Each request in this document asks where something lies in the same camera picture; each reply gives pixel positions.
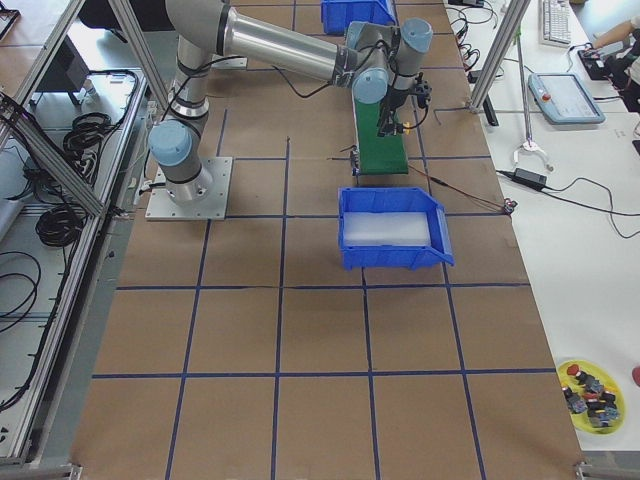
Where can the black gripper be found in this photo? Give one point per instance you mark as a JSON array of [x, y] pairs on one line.
[[393, 103]]

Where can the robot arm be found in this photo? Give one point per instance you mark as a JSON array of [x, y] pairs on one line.
[[379, 63]]

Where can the yellow plate of buttons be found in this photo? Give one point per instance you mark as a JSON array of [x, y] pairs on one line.
[[593, 399]]

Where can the green conveyor belt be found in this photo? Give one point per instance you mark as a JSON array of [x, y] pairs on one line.
[[375, 155]]

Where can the blue destination bin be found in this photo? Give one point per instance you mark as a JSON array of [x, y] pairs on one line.
[[395, 199]]

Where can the white foam pad destination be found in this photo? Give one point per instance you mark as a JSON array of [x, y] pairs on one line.
[[385, 229]]

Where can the blue source bin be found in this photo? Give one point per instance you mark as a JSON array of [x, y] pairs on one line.
[[337, 15]]

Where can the black power adapter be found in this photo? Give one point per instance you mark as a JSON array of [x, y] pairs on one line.
[[529, 179]]

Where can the teach pendant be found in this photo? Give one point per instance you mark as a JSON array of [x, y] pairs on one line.
[[564, 100]]

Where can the white keyboard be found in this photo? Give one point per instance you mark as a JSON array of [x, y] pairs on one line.
[[554, 23]]

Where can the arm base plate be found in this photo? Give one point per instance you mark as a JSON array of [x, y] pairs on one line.
[[233, 62], [203, 198]]

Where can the aluminium profile post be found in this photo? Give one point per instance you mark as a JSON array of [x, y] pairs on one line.
[[497, 51]]

